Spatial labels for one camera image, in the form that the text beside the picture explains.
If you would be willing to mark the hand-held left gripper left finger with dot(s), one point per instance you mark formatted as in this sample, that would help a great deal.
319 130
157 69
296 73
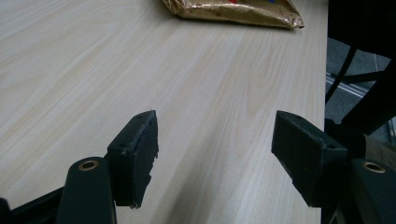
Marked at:
130 161

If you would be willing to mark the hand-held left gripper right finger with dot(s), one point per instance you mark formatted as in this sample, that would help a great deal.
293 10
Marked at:
311 155

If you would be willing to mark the gold foil snack bag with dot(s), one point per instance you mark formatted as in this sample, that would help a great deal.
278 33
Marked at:
236 11

